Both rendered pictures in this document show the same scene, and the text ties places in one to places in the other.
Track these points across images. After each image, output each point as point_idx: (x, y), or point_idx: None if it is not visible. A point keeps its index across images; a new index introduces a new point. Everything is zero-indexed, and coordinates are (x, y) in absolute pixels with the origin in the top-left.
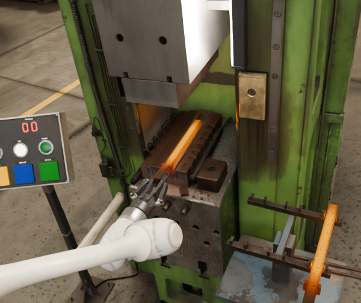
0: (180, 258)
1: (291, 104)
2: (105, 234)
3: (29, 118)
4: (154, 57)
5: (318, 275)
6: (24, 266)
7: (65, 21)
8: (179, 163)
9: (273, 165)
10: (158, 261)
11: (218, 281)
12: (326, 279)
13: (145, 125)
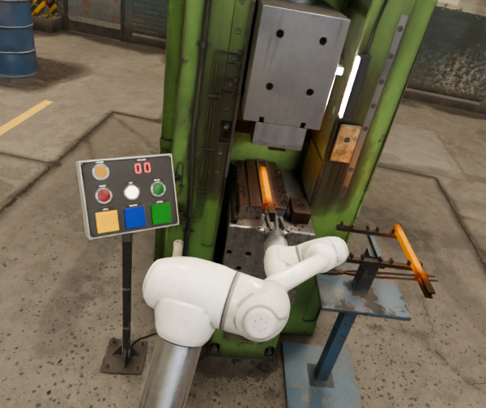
0: None
1: (369, 150)
2: (272, 258)
3: (142, 159)
4: (296, 105)
5: (421, 269)
6: (281, 278)
7: (185, 65)
8: (274, 201)
9: (342, 200)
10: None
11: None
12: (386, 282)
13: None
